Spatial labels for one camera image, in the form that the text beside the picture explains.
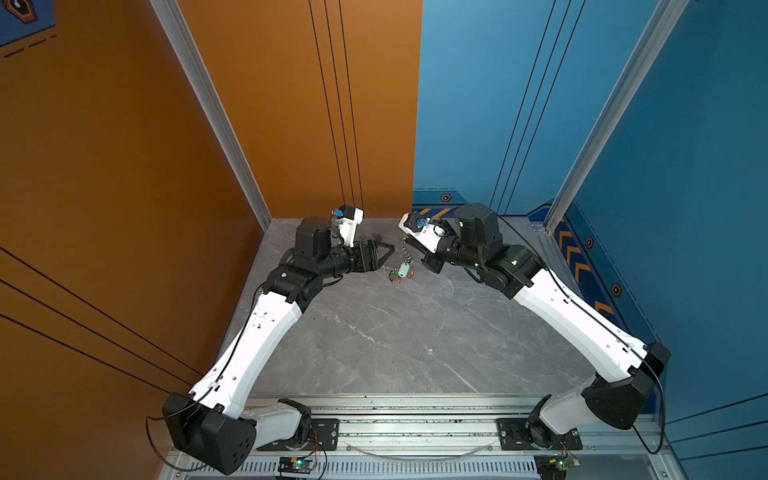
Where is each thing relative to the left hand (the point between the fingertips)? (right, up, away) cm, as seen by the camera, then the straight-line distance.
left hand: (386, 247), depth 69 cm
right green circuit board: (+40, -52, +2) cm, 66 cm away
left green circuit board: (-20, -52, +1) cm, 56 cm away
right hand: (+5, +3, -1) cm, 6 cm away
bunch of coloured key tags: (+4, -6, +5) cm, 9 cm away
